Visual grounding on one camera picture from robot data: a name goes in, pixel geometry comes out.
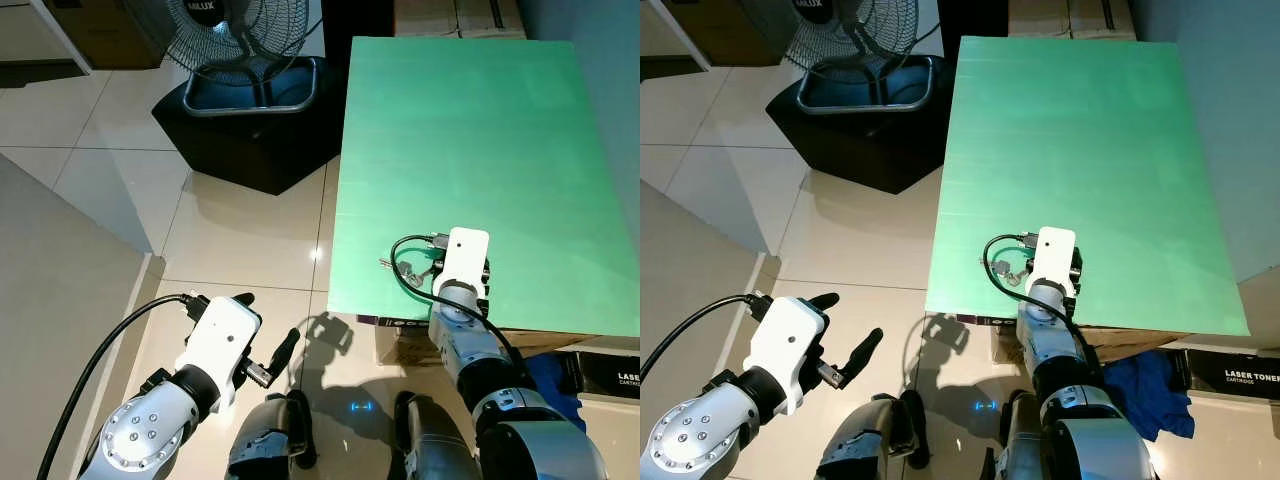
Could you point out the open brown cardboard box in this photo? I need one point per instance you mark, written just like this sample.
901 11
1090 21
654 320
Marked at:
735 30
105 35

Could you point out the black laser toner box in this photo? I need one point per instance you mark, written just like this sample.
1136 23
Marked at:
1240 385
612 378

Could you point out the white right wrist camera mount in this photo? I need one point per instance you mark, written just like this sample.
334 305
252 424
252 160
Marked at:
1053 255
465 255

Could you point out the green corrugated plastic sheet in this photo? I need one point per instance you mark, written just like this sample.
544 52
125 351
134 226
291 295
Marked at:
1080 140
480 140

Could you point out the closed brown cardboard box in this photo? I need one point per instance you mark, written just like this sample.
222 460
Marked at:
1070 18
455 18

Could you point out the blue cloth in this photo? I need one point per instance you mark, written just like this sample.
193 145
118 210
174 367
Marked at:
1150 395
555 390

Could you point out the beige drawer cabinet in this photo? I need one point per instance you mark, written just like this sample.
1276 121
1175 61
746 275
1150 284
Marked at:
655 35
22 40

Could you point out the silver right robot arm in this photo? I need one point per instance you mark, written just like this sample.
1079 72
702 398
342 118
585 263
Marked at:
540 445
1100 445

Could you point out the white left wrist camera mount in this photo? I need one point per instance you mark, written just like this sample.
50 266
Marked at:
222 335
790 345

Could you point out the black standing fan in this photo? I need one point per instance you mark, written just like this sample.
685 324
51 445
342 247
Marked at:
860 25
225 12

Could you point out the brown printed cardboard box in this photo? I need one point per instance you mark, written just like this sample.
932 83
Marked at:
410 345
1150 342

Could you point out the black angular bin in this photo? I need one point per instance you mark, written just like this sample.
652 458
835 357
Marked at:
250 150
860 150

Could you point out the silver key bunch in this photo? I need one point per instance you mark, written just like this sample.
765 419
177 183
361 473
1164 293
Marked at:
1010 275
390 265

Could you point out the black cabinet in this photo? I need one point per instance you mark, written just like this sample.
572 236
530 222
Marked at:
970 25
355 25

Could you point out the black flat box with dots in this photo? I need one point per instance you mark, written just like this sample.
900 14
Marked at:
985 321
395 322

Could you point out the grey robot leg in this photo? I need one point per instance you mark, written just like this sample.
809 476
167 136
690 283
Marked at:
265 440
435 445
865 440
1015 445

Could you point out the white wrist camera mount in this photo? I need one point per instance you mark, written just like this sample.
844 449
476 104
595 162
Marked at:
222 335
790 345
465 255
1053 255

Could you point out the grey left robot leg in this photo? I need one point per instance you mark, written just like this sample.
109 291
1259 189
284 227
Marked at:
865 440
265 440

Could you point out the grey right robot leg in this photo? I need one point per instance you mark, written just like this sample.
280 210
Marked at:
435 445
1015 445

